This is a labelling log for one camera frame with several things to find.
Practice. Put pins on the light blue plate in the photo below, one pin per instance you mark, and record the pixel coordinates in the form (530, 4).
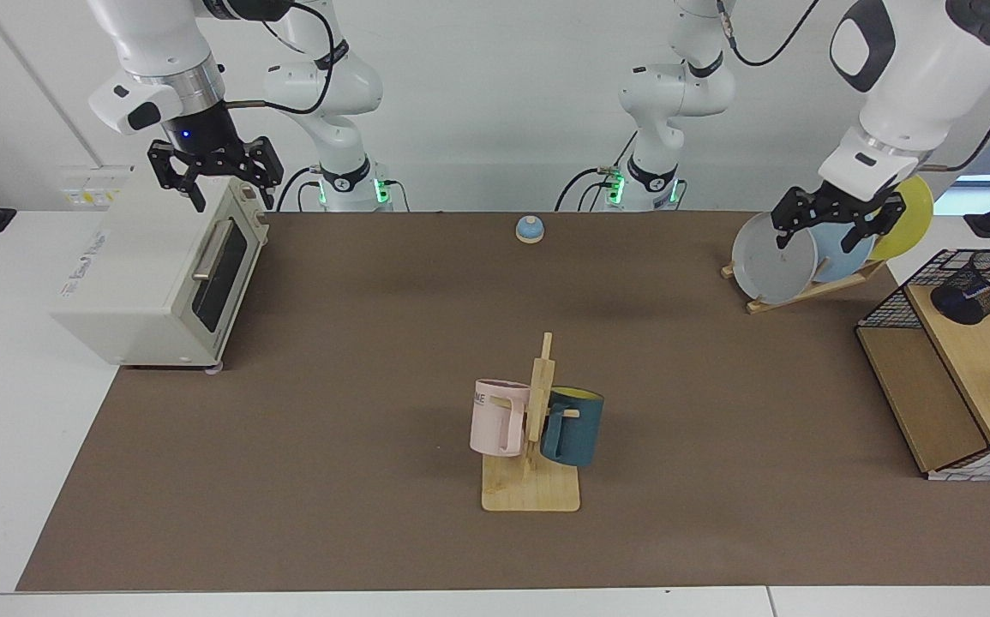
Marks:
(837, 261)

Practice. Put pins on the brown table cloth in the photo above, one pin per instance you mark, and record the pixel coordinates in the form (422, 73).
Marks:
(332, 386)

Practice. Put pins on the dark teal mug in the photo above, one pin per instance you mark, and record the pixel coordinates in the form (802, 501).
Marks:
(576, 437)

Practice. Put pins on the wooden cup stand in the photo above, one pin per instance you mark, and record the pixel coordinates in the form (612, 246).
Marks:
(529, 493)

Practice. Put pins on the black mesh pen holder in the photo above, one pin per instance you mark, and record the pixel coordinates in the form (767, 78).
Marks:
(970, 307)

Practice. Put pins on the pale toaster oven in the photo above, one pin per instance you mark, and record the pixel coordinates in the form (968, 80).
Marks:
(134, 274)

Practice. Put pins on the grey plate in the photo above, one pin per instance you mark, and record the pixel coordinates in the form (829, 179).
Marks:
(760, 266)

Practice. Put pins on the small blue round thing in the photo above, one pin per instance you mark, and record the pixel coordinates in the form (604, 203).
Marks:
(530, 228)

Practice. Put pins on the white wall socket box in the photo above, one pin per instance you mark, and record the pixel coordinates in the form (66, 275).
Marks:
(96, 184)

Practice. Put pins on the yellow plate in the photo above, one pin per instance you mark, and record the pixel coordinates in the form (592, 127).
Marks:
(910, 223)

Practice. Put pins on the wooden plate rack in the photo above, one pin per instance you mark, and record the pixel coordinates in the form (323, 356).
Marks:
(803, 296)

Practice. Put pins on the pink mug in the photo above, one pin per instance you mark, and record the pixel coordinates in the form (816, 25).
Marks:
(490, 428)

